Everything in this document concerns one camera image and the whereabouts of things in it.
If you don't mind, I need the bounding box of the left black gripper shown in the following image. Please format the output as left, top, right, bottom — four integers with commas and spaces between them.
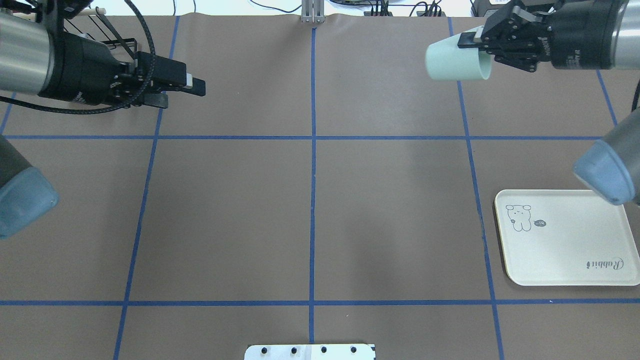
110, 51, 206, 109

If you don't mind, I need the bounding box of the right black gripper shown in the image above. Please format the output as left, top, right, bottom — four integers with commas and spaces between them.
457, 1, 553, 73

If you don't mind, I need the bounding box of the green plastic cup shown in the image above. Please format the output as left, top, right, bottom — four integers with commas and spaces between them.
425, 25, 492, 81

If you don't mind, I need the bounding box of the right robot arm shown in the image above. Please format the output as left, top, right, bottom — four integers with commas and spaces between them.
454, 0, 640, 205

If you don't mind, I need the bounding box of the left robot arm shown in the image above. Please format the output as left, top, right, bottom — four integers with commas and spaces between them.
0, 0, 206, 116

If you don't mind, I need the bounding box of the cream rabbit tray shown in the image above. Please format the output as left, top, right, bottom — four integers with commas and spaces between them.
494, 189, 639, 287

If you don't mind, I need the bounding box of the black power strip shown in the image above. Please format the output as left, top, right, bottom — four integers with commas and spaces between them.
362, 1, 447, 18

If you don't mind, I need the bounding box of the white mounting plate with bolts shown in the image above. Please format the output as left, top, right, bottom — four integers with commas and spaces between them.
243, 343, 377, 360

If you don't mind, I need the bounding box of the black wire cup rack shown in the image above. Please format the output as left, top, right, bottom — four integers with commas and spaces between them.
62, 6, 139, 60

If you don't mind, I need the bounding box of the grey aluminium frame post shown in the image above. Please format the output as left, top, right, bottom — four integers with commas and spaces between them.
301, 0, 326, 24

